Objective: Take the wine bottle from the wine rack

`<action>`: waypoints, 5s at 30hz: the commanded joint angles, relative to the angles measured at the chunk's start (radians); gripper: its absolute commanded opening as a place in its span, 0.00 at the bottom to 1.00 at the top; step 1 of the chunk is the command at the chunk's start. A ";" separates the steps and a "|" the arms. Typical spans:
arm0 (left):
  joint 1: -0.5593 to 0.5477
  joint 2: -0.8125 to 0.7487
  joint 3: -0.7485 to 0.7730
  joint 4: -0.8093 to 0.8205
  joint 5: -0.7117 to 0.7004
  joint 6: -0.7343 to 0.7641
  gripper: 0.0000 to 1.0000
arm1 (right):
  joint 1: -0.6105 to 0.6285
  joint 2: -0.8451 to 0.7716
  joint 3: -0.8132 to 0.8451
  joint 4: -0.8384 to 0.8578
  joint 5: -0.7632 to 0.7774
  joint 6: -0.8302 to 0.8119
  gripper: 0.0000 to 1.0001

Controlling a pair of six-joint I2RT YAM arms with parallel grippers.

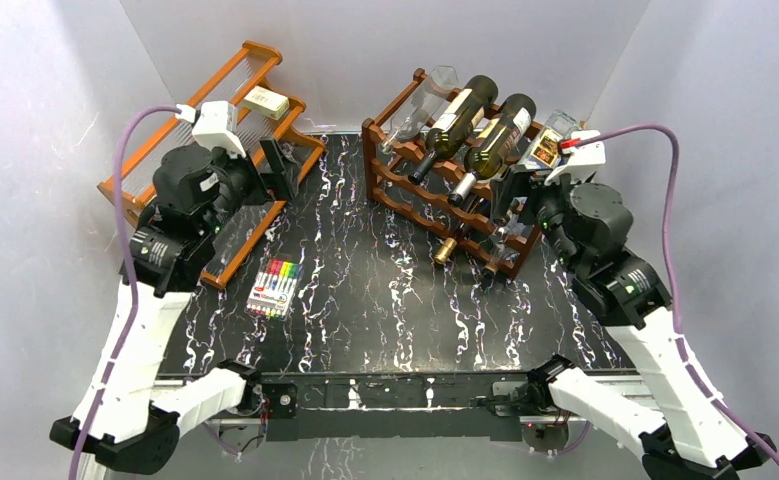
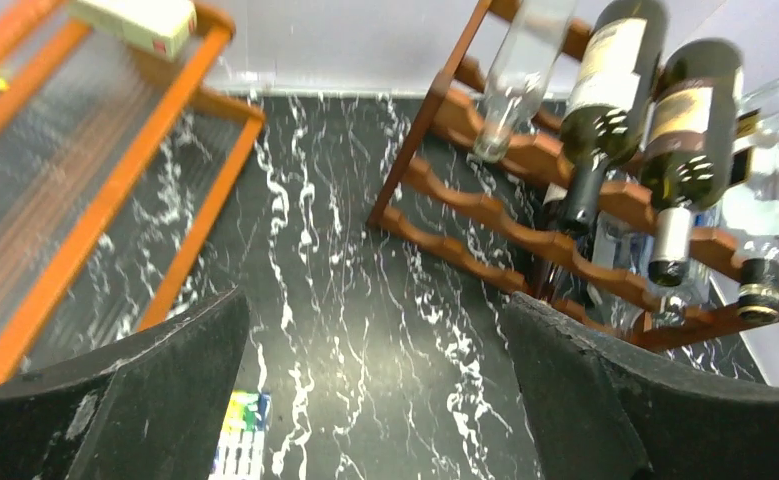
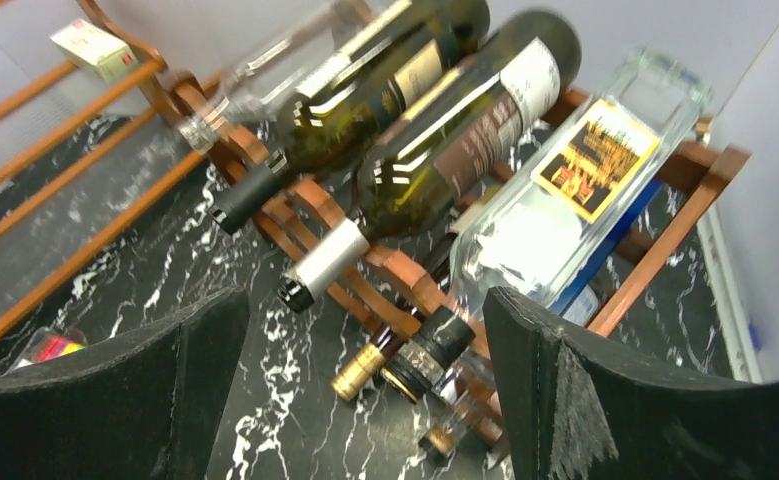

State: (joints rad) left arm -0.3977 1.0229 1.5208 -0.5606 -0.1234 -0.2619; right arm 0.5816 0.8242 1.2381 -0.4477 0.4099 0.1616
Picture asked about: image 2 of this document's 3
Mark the colourful marker pen pack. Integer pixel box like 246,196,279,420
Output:
208,390,271,480

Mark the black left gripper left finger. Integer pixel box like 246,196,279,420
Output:
0,288,251,479

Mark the clear glass bottle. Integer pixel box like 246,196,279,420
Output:
472,0,577,163

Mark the green wine bottle brown label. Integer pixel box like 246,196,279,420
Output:
640,38,743,287

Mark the dark wooden wine rack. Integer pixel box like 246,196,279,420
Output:
367,1,756,351

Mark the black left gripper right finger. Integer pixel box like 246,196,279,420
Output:
502,292,779,479

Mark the dark green wine bottle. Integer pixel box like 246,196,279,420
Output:
558,0,668,235

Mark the orange wooden shelf rack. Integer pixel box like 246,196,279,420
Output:
0,1,265,384

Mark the cream cardboard box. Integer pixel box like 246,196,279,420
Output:
67,0,197,60

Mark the clear bottle blue label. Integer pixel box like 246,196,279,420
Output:
586,212,710,332

